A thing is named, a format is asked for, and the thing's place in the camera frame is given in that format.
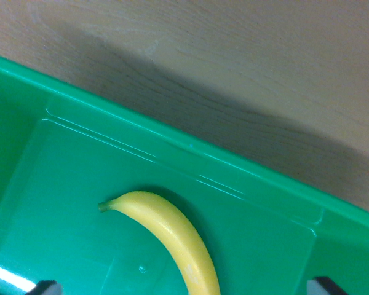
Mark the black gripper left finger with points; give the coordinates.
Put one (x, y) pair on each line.
(46, 288)

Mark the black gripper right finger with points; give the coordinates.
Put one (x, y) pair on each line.
(323, 287)

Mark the yellow plastic banana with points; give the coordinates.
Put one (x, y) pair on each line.
(178, 233)

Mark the green plastic bin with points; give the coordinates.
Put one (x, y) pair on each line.
(64, 184)

